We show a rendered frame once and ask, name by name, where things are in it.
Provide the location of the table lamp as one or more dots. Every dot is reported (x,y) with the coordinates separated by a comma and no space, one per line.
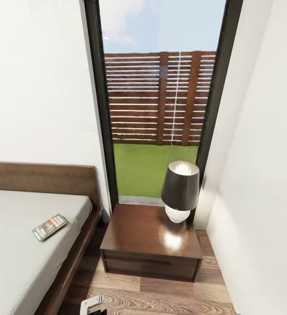
(180,191)

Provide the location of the hardback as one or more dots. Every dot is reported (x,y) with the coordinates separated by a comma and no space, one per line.
(49,227)

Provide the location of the nightstand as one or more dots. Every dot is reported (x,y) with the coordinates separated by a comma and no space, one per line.
(142,241)

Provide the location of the fixed window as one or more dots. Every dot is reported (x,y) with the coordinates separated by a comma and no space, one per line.
(159,69)

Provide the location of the bed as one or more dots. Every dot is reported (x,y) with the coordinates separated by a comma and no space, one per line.
(34,275)

